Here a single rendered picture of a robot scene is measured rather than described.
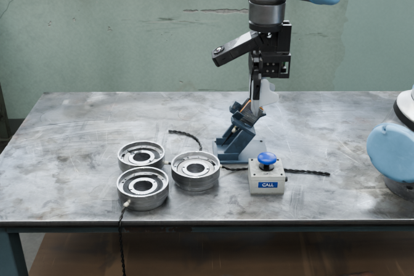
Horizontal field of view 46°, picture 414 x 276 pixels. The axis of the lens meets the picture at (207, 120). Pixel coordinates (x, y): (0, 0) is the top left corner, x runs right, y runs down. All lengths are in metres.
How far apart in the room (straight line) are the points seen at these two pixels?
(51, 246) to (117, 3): 1.55
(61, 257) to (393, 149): 0.82
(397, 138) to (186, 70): 1.92
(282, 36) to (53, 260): 0.76
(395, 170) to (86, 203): 0.60
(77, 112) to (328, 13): 1.62
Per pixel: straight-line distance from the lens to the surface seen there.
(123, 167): 1.08
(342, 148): 1.23
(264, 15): 1.00
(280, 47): 1.05
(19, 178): 1.15
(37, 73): 2.83
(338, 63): 2.76
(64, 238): 1.35
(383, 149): 0.91
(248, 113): 1.11
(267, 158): 1.01
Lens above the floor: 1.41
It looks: 28 degrees down
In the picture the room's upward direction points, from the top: straight up
